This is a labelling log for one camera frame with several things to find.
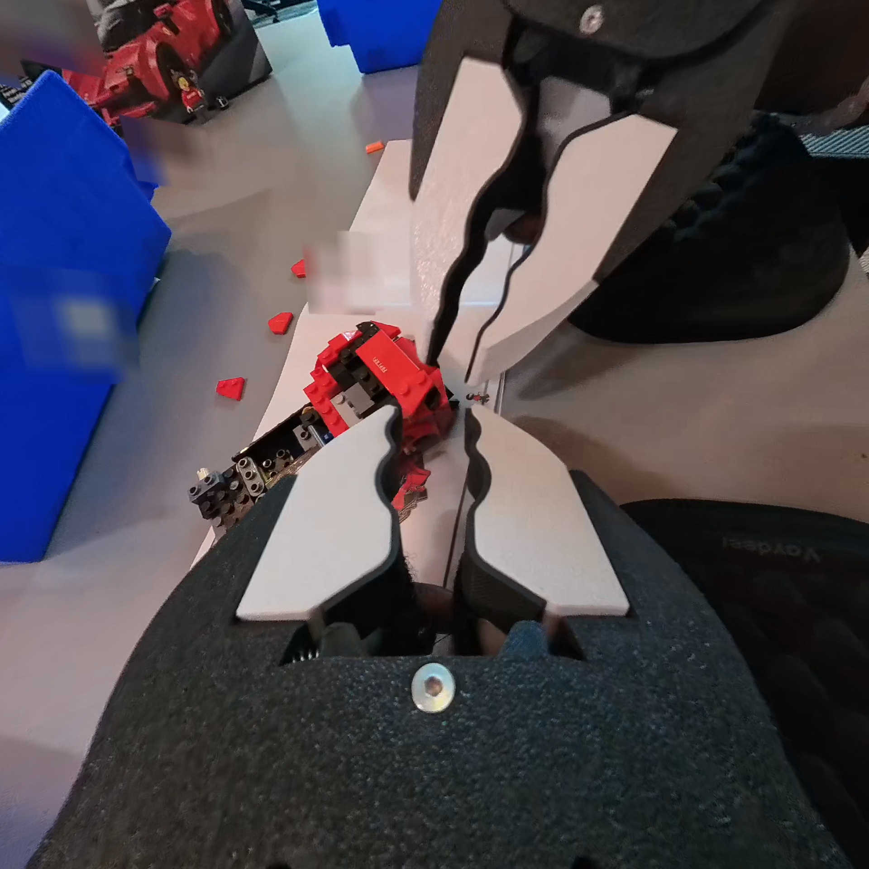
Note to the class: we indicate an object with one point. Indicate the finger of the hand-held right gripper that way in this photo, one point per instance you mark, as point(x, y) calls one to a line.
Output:
point(604, 190)
point(462, 150)

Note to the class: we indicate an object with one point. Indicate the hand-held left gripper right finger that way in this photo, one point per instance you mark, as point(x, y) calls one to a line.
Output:
point(543, 543)

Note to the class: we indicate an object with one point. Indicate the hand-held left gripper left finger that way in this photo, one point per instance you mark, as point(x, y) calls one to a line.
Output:
point(319, 543)

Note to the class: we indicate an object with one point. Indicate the red and black lego car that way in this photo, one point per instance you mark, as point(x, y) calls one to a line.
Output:
point(380, 367)

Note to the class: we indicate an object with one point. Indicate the blue plastic bin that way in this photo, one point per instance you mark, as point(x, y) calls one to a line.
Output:
point(387, 27)
point(54, 245)

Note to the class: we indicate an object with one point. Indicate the lego instruction booklet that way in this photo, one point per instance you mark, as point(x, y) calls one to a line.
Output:
point(394, 190)

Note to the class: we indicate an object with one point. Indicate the small red lego wedge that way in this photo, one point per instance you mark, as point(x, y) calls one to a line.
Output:
point(299, 269)
point(232, 389)

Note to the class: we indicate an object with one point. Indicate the red lego wedge plate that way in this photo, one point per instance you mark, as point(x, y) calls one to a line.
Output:
point(280, 323)

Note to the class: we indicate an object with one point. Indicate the lego minifigure red torso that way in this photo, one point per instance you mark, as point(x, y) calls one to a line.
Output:
point(198, 103)

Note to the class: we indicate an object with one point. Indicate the lego box red car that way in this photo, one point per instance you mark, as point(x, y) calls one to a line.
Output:
point(163, 48)

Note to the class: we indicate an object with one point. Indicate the person's right hand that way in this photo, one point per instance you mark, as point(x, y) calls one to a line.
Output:
point(527, 226)

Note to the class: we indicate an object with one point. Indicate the black quilted pad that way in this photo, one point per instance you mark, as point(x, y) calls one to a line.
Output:
point(733, 272)
point(774, 638)

